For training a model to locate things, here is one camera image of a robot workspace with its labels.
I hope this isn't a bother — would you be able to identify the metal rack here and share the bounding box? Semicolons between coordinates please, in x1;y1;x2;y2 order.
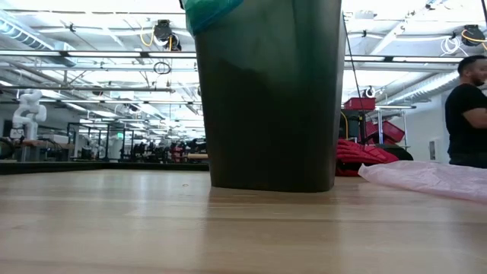
374;104;419;150

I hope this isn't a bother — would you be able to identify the black monitor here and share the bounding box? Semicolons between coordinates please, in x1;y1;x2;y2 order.
343;110;361;140

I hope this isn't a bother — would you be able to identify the red storage bin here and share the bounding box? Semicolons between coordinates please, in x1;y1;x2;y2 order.
342;97;377;112
364;120;406;145

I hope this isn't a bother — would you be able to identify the person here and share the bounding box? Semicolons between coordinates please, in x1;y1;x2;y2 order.
444;55;487;170

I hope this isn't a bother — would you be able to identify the thin black hanging cable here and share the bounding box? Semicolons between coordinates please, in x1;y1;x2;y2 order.
342;13;362;113

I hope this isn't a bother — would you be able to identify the wooden workbench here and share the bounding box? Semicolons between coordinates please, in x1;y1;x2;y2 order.
0;138;76;163

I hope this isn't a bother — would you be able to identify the black ceiling cable reel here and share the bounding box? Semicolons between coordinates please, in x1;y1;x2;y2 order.
152;18;181;51
460;24;487;48

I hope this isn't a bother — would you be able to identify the black trash bin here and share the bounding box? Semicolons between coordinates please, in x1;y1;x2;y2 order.
193;0;348;193

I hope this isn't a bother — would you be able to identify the teal trash bag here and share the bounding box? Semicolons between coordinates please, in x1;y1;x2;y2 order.
181;0;245;37

